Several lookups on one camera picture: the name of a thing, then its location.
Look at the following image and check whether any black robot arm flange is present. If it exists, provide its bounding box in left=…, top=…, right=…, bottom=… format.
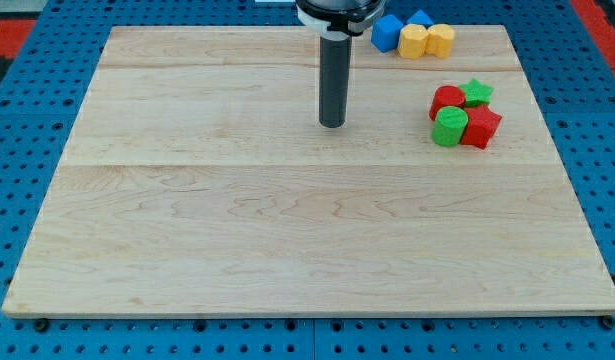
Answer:
left=296, top=0, right=386, bottom=40

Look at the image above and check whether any light wooden board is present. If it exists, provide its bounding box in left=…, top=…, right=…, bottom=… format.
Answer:
left=2, top=25, right=615, bottom=319

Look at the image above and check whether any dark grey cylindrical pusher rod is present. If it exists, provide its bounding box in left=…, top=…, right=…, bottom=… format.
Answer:
left=319, top=36, right=352, bottom=128

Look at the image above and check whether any green cylinder block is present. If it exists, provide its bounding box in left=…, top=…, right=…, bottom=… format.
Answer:
left=431, top=106, right=469, bottom=147

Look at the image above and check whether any red cylinder block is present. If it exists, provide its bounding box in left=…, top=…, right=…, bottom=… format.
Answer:
left=429, top=85, right=466, bottom=121

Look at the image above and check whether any blue cube block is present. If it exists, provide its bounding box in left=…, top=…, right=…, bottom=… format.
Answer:
left=371, top=14, right=404, bottom=53

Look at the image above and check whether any yellow hexagon block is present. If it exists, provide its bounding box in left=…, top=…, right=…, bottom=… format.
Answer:
left=397, top=24, right=429, bottom=59

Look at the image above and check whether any red star block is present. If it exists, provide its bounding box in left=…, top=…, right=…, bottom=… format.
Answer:
left=460, top=104, right=502, bottom=149

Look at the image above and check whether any green star block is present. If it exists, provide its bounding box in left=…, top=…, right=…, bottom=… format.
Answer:
left=459, top=78, right=494, bottom=107

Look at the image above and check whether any yellow heart-shaped block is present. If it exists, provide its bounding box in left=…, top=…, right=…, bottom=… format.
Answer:
left=425, top=24, right=456, bottom=59

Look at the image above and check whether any blue triangular block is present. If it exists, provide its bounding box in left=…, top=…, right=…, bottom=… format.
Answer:
left=406, top=9, right=434, bottom=28

